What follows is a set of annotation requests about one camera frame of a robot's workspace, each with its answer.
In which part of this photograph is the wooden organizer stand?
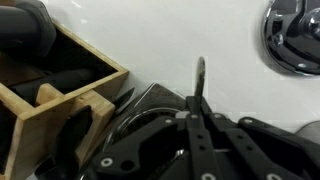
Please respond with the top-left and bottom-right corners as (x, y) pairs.
(0, 19), (130, 180)

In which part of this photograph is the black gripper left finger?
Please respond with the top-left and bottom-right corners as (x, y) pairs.
(91, 95), (221, 180)

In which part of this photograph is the black coffee press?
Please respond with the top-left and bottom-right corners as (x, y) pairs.
(0, 0), (57, 60)

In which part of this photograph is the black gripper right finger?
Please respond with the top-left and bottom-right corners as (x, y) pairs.
(201, 99), (320, 180)

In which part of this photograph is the black plastic scoop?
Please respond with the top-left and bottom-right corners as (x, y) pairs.
(34, 106), (95, 180)

